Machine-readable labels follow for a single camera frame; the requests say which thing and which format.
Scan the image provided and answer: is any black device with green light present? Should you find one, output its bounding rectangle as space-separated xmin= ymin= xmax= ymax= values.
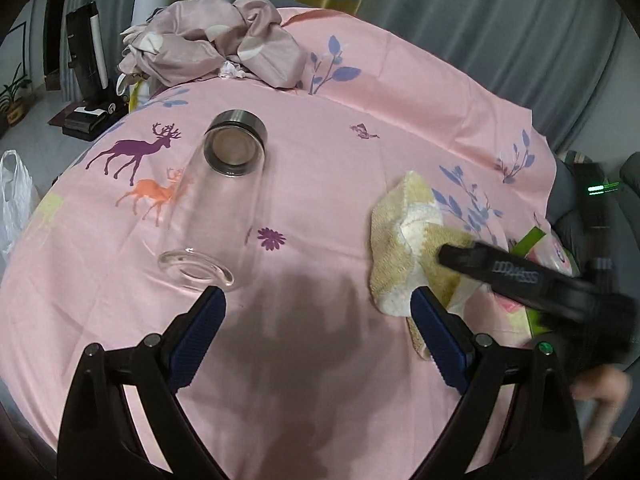
xmin=569 ymin=154 xmax=625 ymax=291

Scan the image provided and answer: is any grey curtain with yellow stripes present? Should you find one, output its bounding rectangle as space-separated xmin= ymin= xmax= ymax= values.
xmin=70 ymin=0 xmax=640 ymax=161

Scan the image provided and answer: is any green cardboard box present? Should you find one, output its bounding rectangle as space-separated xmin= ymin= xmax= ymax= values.
xmin=509 ymin=227 xmax=582 ymax=341

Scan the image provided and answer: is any pink gum container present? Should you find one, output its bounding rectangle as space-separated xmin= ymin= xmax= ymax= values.
xmin=527 ymin=235 xmax=581 ymax=282

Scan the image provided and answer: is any crumpled pale pink cloth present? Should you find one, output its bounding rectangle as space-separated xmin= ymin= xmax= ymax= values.
xmin=119 ymin=0 xmax=307 ymax=89

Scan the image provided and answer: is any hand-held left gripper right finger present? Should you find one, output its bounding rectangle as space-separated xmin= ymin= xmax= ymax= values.
xmin=409 ymin=285 xmax=586 ymax=480

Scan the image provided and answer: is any person's bare leg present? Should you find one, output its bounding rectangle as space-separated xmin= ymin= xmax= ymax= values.
xmin=570 ymin=365 xmax=632 ymax=466

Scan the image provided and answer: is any pink printed tablecloth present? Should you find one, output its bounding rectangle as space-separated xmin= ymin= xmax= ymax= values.
xmin=0 ymin=7 xmax=558 ymax=480

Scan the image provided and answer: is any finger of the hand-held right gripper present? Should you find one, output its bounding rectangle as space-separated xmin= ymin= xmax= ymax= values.
xmin=437 ymin=241 xmax=601 ymax=322

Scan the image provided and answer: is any black floor appliance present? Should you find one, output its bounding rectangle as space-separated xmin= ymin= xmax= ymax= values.
xmin=47 ymin=1 xmax=126 ymax=142

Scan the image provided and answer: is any clear glass bottle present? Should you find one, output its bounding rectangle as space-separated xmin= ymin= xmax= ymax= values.
xmin=159 ymin=109 xmax=268 ymax=293

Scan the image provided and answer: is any yellow towel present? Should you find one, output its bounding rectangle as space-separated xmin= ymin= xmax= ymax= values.
xmin=369 ymin=170 xmax=496 ymax=362

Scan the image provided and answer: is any white plastic bag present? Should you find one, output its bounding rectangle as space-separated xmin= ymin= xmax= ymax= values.
xmin=0 ymin=150 xmax=38 ymax=257

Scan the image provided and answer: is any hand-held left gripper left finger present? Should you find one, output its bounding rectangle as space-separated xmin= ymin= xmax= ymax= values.
xmin=57 ymin=285 xmax=228 ymax=480

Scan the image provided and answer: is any potted plant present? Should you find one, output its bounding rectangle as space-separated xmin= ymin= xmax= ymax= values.
xmin=0 ymin=62 xmax=32 ymax=128

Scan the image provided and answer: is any white paper roll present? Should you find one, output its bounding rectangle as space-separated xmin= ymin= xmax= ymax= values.
xmin=135 ymin=0 xmax=176 ymax=28

